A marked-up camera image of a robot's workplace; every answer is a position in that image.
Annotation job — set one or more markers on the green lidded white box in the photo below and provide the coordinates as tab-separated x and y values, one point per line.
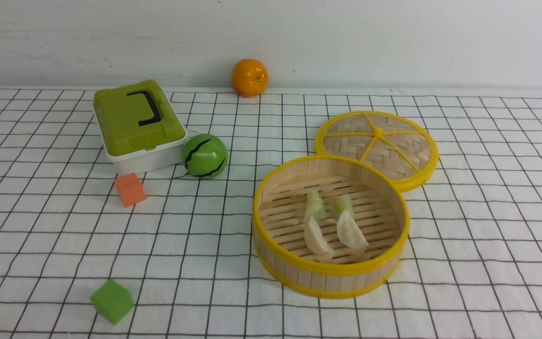
139	128

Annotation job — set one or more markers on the orange fruit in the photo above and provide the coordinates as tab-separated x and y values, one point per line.
249	77

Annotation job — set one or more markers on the green foam cube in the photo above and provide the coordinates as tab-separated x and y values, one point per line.
112	301

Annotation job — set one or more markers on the green watermelon toy ball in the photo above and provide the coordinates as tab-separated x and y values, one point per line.
205	156

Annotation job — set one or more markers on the bamboo steamer tray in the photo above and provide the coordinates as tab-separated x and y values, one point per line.
379	209

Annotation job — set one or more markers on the pale green dumpling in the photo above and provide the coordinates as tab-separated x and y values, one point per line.
343	203
314	207

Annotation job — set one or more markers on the bamboo steamer lid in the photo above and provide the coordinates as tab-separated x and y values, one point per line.
398	147

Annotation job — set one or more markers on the white checkered tablecloth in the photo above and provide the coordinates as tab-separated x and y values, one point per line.
472	267

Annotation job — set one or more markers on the orange foam cube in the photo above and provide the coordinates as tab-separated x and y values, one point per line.
130	189

